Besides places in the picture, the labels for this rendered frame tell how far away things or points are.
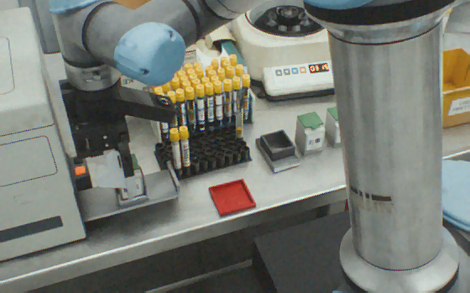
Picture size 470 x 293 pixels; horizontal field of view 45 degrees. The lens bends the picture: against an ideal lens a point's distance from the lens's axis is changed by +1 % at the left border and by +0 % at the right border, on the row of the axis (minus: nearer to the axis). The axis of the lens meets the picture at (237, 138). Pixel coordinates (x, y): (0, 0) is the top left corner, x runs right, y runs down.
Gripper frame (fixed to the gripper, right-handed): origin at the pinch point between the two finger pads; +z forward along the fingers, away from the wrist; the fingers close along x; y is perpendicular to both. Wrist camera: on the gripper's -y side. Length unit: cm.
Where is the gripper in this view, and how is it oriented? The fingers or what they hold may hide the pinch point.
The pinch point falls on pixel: (127, 173)
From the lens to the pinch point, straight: 96.9
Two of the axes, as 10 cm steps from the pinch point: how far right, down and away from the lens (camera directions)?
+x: 3.4, 6.3, -7.0
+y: -9.4, 2.3, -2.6
